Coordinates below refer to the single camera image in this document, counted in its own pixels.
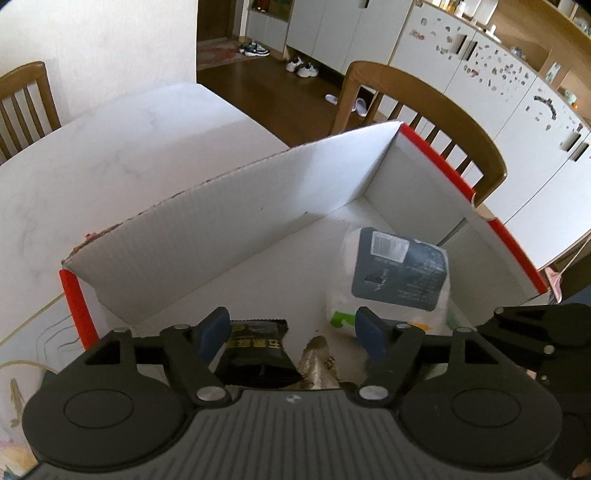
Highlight gold snack packet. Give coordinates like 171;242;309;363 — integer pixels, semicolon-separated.
295;336;342;391

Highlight white stickered cabinet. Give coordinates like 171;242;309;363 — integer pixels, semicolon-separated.
388;0;591;273

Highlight grey floor cabinet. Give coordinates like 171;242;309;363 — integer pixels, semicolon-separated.
284;0;411;77

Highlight wooden chair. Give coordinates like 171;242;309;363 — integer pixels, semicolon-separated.
332;61;508;206
0;61;62;164

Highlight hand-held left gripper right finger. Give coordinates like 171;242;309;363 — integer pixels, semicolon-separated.
355;307;525;408

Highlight red cardboard box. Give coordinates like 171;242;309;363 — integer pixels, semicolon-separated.
58;121;550;393

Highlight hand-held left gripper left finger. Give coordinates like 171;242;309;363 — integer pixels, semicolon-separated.
62;307;232;408

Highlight black snack packet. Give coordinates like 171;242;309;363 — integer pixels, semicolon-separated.
217;318;301;391

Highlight white tissue pack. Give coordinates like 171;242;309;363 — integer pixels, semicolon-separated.
325;226;451;340

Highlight pink cloth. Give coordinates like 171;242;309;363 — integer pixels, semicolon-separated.
545;270;563;303

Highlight reddish floor mat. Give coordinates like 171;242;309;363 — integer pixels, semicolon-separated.
198;41;245;71

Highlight low grey cabinet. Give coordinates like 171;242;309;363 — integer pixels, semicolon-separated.
245;8;291;60

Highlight white marble desktop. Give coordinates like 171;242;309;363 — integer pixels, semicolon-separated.
0;82;301;467

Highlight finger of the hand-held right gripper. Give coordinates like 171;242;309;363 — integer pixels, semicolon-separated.
493;305;573;342
475;319;557;370

